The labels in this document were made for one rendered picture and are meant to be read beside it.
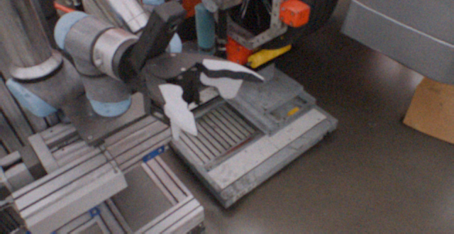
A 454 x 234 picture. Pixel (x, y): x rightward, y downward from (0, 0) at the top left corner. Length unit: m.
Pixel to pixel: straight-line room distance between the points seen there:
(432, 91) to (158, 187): 1.87
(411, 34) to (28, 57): 1.18
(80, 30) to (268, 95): 1.49
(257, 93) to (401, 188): 0.89
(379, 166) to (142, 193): 1.24
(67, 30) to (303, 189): 1.49
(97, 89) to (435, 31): 1.08
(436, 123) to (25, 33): 2.18
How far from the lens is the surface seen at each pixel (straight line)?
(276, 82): 2.07
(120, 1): 0.74
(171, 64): 0.51
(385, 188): 2.01
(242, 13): 1.84
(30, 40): 0.87
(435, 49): 1.39
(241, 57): 1.76
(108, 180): 1.05
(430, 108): 2.54
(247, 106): 2.03
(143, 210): 1.59
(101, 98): 0.68
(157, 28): 0.48
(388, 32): 1.45
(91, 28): 0.61
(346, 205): 1.89
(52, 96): 0.93
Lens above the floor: 1.55
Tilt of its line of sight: 45 degrees down
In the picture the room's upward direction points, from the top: straight up
